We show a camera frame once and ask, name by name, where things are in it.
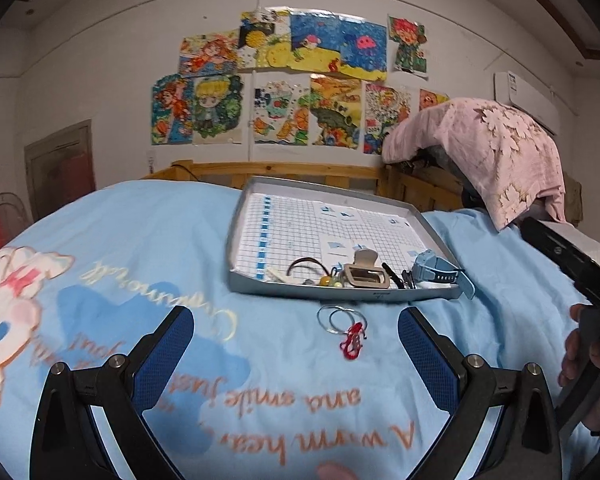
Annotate beige hair claw clip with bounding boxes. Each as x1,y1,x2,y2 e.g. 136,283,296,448
344,247,392,291

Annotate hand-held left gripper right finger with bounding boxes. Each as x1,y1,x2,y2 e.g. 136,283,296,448
397,305,563,480

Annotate blue smartwatch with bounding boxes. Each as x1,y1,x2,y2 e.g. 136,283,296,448
411,250,477,301

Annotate wooden headboard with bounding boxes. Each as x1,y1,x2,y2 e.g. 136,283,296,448
140,160,481,211

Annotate light blue printed blanket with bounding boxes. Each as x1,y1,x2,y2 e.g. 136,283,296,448
0,180,600,480

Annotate grey cardboard tray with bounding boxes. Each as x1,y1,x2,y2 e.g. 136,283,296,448
227,176,476,303

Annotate key rings with red charm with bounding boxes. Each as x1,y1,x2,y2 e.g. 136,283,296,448
316,305,368,361

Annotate person's right hand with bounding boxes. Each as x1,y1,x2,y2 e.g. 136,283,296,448
560,304,600,432

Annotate grey door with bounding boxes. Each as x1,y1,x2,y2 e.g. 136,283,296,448
24,120,96,221

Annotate black studded hair clip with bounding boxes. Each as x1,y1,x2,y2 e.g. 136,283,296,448
382,262,406,291

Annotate pink embroidered cloth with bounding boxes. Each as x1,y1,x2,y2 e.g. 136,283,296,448
382,97,567,232

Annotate group of colourful wall drawings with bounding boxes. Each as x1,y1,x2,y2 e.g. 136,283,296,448
151,7,451,156

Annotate wire rack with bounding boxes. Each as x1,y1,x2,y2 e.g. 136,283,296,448
0,192,31,233

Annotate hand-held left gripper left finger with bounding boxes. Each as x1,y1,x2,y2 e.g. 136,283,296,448
30,305,195,480

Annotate white air conditioner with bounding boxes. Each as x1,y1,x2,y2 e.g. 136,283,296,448
494,71,561,136

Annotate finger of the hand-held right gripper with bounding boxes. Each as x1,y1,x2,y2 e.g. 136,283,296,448
521,217,599,286

